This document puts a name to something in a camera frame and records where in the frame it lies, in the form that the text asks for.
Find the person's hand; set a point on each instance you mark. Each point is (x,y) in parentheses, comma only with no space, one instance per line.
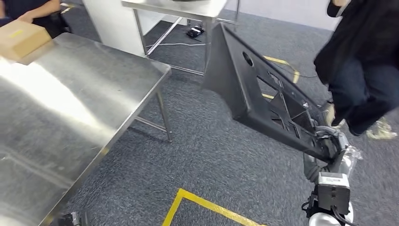
(25,18)

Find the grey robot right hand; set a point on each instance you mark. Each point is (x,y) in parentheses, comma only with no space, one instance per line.
(330,146)

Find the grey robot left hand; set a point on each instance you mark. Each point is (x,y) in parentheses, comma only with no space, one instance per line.
(81,220)

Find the long black plastic part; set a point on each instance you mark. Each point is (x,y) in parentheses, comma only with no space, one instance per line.
(237,81)

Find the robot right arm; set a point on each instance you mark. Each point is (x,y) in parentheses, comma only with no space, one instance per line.
(313,168)

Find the stainless steel workbench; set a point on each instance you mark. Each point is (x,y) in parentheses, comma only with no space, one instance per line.
(78,109)

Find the brown cardboard box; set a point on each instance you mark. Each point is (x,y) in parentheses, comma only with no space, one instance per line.
(21,40)

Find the seated person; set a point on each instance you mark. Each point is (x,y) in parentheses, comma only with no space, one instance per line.
(53,25)

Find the white desk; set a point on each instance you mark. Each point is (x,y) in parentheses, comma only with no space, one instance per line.
(115,25)

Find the yellow floor tape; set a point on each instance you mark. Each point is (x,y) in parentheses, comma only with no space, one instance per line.
(199,199)
(279,60)

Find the standing person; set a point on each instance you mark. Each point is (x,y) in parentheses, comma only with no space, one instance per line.
(358,46)

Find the black power adapter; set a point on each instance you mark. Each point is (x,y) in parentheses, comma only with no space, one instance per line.
(194,31)

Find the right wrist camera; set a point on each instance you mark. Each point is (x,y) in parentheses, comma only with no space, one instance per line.
(333,196)

